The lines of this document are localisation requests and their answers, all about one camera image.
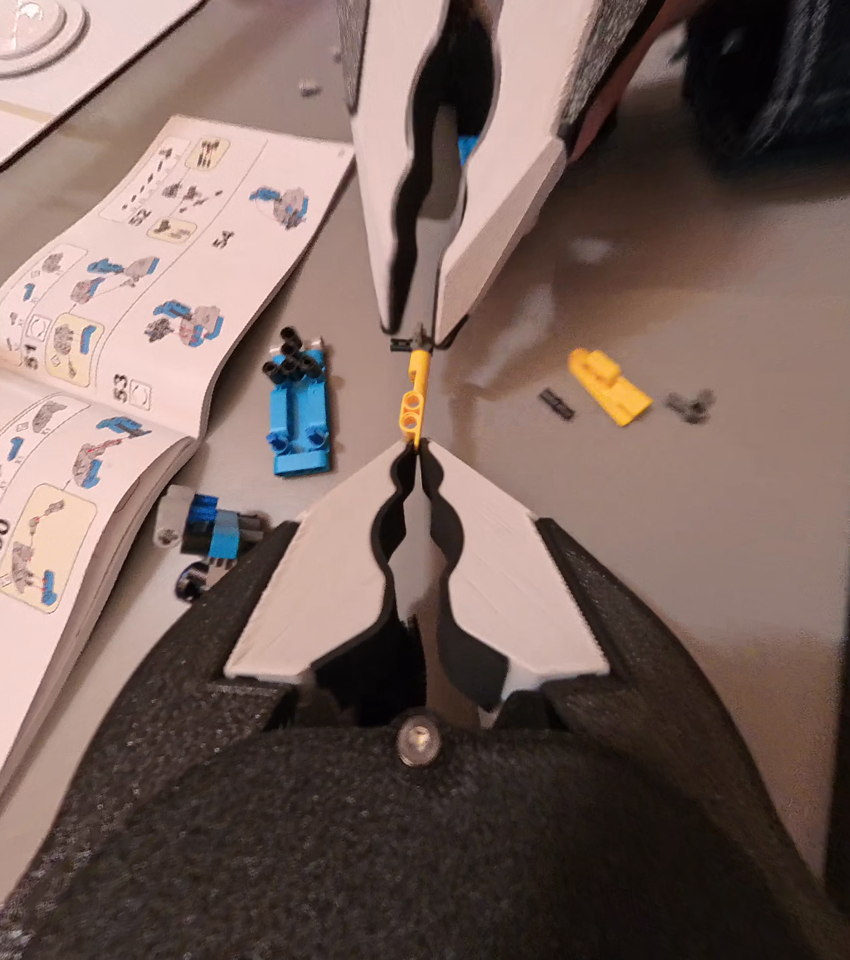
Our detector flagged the dark grey connector piece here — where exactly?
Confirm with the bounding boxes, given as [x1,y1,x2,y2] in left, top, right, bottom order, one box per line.
[665,390,717,425]

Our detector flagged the open instruction booklet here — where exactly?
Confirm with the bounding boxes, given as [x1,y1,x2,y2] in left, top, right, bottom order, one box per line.
[0,114,356,894]

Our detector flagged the blue-yellow brick assembly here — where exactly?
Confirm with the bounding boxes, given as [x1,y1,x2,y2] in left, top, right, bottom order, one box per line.
[263,327,334,477]

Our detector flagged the white folding book stand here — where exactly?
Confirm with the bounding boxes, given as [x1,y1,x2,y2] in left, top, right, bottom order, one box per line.
[0,0,208,181]

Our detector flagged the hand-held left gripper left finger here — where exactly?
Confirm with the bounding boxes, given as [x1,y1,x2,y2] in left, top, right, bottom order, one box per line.
[224,438,422,710]

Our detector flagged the blue tracked toy assembly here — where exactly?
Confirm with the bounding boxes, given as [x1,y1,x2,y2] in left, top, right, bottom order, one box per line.
[155,486,270,606]

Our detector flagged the grey desk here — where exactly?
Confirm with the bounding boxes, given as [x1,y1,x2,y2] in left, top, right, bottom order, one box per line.
[0,0,850,901]

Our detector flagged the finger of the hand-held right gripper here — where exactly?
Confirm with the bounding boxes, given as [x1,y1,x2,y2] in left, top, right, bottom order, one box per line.
[434,0,600,344]
[352,0,447,333]

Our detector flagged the yellow building piece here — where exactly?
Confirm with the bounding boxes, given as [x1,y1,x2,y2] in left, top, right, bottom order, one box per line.
[567,348,654,427]
[398,348,435,445]

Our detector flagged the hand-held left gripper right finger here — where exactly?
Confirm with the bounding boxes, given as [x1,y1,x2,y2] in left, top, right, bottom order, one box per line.
[419,438,611,710]

